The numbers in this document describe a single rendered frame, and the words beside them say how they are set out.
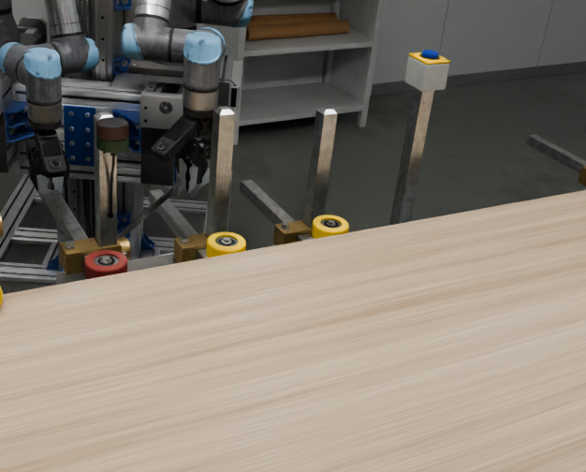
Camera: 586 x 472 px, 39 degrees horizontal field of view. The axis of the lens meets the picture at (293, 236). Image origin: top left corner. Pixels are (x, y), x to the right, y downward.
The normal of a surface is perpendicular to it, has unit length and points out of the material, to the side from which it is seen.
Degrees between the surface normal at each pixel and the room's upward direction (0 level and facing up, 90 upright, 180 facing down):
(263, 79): 90
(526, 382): 0
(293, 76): 90
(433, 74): 90
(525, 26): 90
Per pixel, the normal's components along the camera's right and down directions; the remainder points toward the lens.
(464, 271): 0.10, -0.87
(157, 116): 0.03, 0.48
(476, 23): 0.52, 0.45
